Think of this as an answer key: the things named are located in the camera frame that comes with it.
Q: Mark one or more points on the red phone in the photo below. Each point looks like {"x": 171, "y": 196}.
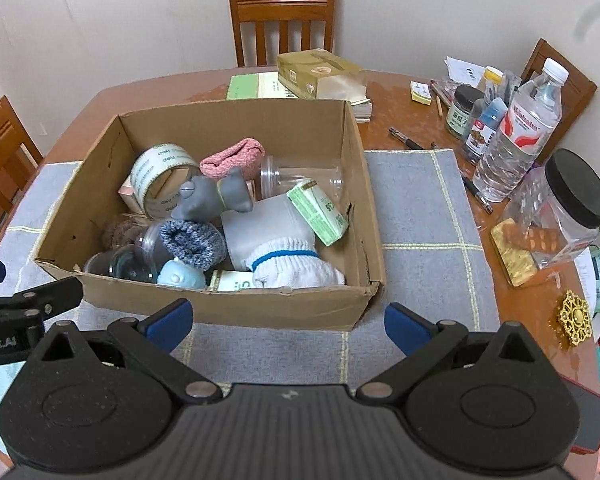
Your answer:
{"x": 592, "y": 415}

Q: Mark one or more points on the clear tape roll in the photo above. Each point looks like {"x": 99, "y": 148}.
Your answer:
{"x": 150, "y": 170}

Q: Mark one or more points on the small beige box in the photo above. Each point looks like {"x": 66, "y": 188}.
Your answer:
{"x": 126, "y": 194}

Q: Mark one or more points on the wooden chair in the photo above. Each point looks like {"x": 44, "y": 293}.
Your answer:
{"x": 577, "y": 90}
{"x": 5, "y": 160}
{"x": 282, "y": 10}

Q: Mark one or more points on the green packet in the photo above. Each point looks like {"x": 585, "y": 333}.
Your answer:
{"x": 317, "y": 210}

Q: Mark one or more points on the blue round toy figurine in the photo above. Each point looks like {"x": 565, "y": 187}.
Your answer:
{"x": 180, "y": 275}

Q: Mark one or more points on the gold ornament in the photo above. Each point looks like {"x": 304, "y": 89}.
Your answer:
{"x": 574, "y": 317}

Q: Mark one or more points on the clear jar black lid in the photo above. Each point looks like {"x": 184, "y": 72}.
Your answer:
{"x": 570, "y": 195}

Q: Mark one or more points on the yellow cap bottle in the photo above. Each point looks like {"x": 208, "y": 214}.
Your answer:
{"x": 492, "y": 76}

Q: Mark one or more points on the green book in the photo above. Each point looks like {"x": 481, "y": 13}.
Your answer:
{"x": 250, "y": 85}

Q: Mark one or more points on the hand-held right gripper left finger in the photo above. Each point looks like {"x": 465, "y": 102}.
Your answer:
{"x": 170, "y": 324}

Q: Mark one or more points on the small green white box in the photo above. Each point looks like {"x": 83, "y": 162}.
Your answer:
{"x": 232, "y": 281}

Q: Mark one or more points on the blue green checked towel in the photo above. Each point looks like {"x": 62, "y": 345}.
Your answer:
{"x": 425, "y": 210}

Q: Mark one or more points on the yellow sticky notes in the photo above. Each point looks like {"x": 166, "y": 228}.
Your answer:
{"x": 420, "y": 93}

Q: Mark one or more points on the blue knitted sock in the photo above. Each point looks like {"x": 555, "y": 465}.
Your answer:
{"x": 192, "y": 242}

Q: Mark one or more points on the gold foil packet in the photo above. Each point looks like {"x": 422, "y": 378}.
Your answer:
{"x": 515, "y": 257}

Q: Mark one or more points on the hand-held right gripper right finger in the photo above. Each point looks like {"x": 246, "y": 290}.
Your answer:
{"x": 405, "y": 327}

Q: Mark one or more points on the white sock blue stripe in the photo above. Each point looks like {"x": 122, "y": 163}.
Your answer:
{"x": 295, "y": 265}

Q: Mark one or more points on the pencil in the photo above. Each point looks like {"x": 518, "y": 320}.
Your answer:
{"x": 438, "y": 106}

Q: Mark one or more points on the small jar dark lid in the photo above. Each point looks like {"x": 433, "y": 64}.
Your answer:
{"x": 462, "y": 112}

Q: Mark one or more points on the clear plastic jar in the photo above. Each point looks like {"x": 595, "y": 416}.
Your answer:
{"x": 300, "y": 175}

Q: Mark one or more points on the paper stack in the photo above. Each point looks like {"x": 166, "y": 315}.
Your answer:
{"x": 362, "y": 110}

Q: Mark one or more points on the white papers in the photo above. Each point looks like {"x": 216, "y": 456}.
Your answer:
{"x": 465, "y": 71}

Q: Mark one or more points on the water bottle red label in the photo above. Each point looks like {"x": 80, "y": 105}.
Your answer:
{"x": 517, "y": 135}

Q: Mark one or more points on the black pen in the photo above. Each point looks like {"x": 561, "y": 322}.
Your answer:
{"x": 477, "y": 194}
{"x": 405, "y": 138}

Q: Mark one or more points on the cotton swab container green label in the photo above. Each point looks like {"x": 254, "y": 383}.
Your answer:
{"x": 265, "y": 225}

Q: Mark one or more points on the grey plush toy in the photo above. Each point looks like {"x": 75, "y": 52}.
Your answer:
{"x": 205, "y": 197}

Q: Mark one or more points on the pink knitted sock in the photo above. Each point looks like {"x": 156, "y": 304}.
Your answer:
{"x": 235, "y": 155}

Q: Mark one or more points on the gold cardboard box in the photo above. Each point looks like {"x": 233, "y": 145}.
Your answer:
{"x": 320, "y": 72}

